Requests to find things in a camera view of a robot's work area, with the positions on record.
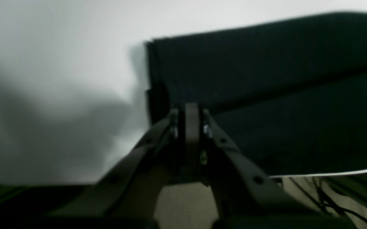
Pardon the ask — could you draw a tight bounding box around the left gripper right finger image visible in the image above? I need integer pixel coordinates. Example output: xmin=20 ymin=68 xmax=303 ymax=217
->
xmin=185 ymin=103 xmax=349 ymax=229

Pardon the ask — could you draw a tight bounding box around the left gripper left finger image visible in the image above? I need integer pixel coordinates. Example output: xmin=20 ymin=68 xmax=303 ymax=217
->
xmin=44 ymin=108 xmax=180 ymax=229

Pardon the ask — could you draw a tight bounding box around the black T-shirt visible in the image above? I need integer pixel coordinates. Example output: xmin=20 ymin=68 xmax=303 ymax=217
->
xmin=146 ymin=12 xmax=367 ymax=176

